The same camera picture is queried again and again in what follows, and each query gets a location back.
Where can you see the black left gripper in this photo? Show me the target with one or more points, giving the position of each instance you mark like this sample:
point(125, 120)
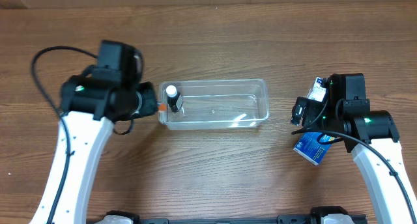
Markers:
point(150, 98)

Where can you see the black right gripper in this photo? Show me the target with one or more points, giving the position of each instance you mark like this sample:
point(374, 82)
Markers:
point(308, 111)

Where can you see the orange bottle white cap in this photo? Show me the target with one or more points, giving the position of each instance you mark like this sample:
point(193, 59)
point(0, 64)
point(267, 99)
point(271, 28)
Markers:
point(162, 107)

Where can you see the white Hansaplast plaster box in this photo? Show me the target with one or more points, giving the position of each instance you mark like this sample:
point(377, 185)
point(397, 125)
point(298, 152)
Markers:
point(317, 91)

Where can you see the black bottle white cap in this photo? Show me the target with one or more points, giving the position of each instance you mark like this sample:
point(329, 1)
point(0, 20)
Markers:
point(174, 98)

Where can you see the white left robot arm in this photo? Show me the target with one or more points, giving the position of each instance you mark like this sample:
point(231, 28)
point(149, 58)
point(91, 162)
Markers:
point(90, 106)

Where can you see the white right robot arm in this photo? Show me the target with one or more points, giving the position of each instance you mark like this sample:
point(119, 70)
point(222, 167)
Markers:
point(372, 139)

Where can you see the clear plastic container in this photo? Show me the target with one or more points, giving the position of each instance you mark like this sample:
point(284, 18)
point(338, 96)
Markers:
point(216, 104)

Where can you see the blue medicine box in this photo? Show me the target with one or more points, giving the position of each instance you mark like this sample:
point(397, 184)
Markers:
point(308, 147)

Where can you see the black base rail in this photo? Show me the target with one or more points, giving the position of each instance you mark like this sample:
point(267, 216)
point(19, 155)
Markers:
point(317, 215)

